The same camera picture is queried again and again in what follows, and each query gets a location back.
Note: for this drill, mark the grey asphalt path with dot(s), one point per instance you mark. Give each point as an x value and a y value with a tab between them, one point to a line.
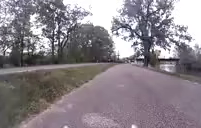
134	96

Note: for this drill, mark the row of trees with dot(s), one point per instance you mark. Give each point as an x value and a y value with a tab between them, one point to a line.
54	40

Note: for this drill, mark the large lone tree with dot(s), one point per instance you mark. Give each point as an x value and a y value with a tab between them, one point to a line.
148	30

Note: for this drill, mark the grass strip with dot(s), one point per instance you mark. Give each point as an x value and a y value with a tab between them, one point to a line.
28	90

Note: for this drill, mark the grey side road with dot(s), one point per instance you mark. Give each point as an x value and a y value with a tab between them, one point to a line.
18	69

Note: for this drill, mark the grass verge by water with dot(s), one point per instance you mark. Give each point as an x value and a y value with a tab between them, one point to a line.
191	78

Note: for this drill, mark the trees and bushes by water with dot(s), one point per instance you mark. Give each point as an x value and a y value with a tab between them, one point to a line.
198	56

